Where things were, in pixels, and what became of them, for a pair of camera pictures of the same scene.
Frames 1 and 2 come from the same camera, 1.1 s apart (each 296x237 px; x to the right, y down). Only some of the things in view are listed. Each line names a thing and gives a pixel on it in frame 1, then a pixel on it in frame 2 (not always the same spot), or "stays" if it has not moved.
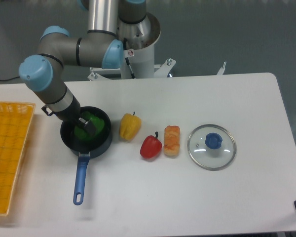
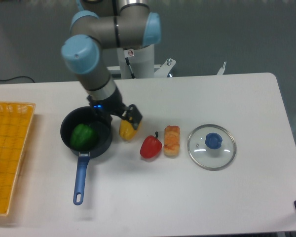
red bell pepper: x=151 y=146 stays
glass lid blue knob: x=211 y=147 stays
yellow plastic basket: x=10 y=122 stays
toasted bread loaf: x=171 y=140 stays
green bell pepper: x=98 y=123 to x=83 y=137
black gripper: x=72 y=113 to x=114 y=104
